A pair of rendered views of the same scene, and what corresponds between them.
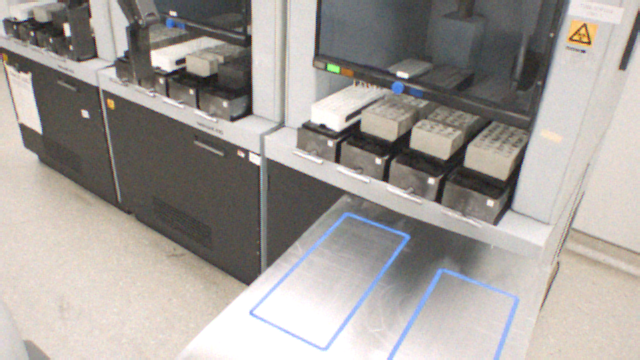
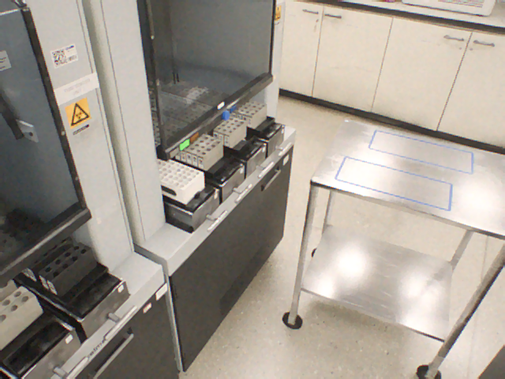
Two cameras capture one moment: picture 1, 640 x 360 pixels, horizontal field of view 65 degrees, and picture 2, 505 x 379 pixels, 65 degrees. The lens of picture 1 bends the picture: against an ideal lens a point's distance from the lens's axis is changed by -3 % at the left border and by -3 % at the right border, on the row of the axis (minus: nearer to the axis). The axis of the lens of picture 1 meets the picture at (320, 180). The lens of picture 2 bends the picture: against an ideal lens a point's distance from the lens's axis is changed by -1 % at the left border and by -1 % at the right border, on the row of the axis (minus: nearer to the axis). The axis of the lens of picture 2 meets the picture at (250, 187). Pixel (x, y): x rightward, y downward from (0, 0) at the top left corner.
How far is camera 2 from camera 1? 1.56 m
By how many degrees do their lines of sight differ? 75
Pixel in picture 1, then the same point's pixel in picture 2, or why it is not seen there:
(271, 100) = (125, 238)
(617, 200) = not seen: hidden behind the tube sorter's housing
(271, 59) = (115, 200)
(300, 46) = (142, 157)
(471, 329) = (405, 144)
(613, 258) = not seen: hidden behind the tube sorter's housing
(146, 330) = not seen: outside the picture
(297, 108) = (151, 215)
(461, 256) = (353, 141)
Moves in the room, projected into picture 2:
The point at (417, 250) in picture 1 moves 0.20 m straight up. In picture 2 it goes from (357, 154) to (369, 100)
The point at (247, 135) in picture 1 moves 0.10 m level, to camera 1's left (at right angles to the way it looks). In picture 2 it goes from (151, 282) to (146, 315)
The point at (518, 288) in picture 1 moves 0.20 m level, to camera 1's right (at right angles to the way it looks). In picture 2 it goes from (368, 129) to (353, 104)
